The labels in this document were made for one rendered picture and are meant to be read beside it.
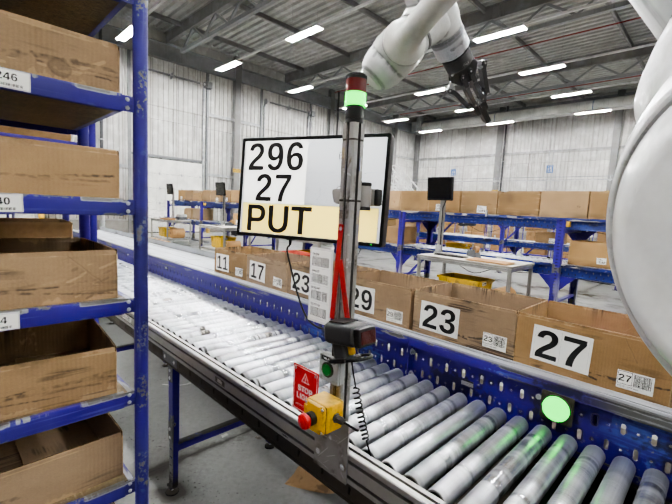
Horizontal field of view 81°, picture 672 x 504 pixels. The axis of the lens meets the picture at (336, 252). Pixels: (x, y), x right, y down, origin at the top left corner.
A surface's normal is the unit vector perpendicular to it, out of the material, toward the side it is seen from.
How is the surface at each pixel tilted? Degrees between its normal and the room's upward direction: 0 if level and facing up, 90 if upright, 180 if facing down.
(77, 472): 91
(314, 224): 86
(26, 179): 91
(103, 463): 90
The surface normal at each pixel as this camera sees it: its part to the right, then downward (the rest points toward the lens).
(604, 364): -0.71, 0.05
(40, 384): 0.66, 0.14
